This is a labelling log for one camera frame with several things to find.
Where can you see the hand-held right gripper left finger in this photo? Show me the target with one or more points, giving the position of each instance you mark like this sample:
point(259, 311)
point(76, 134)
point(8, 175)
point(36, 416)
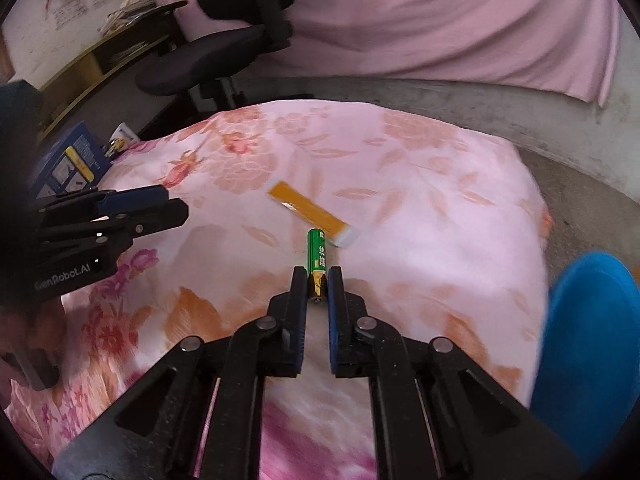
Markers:
point(299, 335)

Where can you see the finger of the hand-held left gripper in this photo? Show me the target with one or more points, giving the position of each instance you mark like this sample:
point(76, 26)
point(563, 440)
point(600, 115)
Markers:
point(130, 197)
point(155, 217)

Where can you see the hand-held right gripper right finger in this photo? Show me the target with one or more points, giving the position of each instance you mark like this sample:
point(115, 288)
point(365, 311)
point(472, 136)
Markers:
point(334, 335)

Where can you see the green battery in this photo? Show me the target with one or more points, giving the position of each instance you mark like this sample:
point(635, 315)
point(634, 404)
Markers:
point(316, 255)

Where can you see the blue plastic bucket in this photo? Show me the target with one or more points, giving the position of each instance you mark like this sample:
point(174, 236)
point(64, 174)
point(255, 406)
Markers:
point(590, 340)

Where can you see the small yellow item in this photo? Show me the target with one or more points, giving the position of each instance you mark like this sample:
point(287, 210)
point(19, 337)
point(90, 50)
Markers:
point(116, 146)

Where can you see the blue cardboard box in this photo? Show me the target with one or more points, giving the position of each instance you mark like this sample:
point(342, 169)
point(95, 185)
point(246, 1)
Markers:
point(75, 160)

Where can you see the orange sachet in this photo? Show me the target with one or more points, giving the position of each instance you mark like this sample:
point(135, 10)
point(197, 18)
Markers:
point(305, 207)

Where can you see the low wooden shelf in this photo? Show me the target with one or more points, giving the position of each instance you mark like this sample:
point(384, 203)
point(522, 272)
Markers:
point(100, 65)

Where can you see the black office chair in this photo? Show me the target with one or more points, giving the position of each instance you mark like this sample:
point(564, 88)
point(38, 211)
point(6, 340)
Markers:
point(200, 60)

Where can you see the pink floral tablecloth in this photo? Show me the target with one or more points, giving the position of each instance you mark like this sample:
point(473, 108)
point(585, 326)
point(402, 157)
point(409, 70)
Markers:
point(425, 200)

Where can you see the pile of papers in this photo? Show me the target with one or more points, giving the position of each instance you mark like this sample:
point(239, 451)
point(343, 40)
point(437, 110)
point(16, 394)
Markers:
point(127, 10)

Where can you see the pink curtain cloth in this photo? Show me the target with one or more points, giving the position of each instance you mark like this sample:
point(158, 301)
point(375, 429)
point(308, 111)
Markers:
point(425, 15)

